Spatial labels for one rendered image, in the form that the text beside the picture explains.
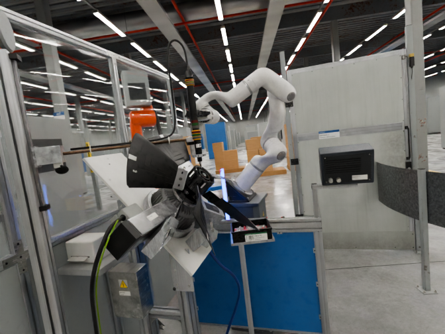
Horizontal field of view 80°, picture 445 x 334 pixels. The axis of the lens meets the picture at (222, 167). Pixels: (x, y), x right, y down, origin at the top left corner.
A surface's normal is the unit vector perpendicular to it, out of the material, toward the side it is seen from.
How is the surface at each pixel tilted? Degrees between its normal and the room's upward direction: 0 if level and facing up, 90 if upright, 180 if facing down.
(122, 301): 90
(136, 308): 90
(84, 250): 90
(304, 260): 90
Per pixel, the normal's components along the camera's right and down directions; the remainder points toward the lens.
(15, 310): 0.95, -0.09
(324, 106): -0.27, 0.14
